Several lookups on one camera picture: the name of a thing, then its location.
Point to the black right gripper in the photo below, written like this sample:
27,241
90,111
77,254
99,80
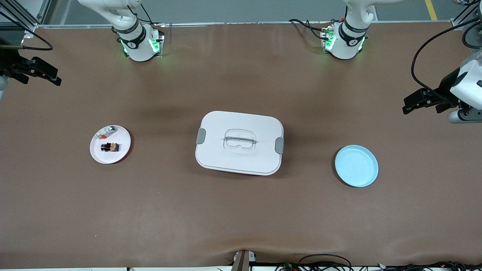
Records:
11,63

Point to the aluminium frame profile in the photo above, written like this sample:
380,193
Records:
465,17
22,15

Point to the light blue round plate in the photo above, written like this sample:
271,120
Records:
356,166

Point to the small clear red switch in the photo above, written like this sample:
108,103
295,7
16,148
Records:
107,132

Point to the small metal table bracket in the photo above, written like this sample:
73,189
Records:
243,260

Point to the white lidded storage box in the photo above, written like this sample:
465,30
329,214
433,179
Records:
241,162

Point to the pink round plate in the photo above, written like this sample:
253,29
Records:
109,158

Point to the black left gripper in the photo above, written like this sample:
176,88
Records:
446,86

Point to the grey box latch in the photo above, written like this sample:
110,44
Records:
201,136
279,145

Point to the black orange push-button switch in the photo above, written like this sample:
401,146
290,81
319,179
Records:
109,147

